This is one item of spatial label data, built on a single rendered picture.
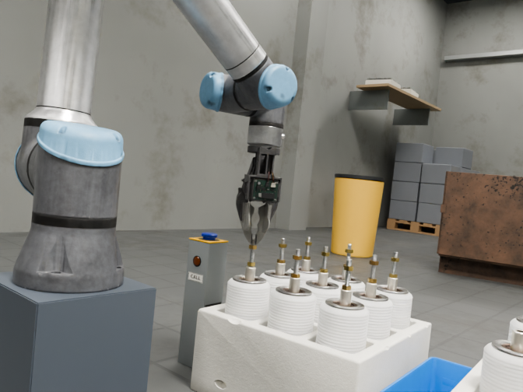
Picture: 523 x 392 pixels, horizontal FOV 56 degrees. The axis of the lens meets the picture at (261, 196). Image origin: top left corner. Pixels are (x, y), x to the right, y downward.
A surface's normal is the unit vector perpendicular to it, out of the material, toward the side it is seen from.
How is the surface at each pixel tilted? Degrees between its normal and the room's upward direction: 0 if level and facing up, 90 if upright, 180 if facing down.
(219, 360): 90
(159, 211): 90
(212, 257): 90
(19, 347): 90
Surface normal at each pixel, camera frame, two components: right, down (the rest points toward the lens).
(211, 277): 0.79, 0.10
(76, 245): 0.39, -0.24
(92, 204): 0.63, 0.09
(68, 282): 0.30, 0.06
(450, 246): -0.47, -0.02
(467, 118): -0.65, -0.04
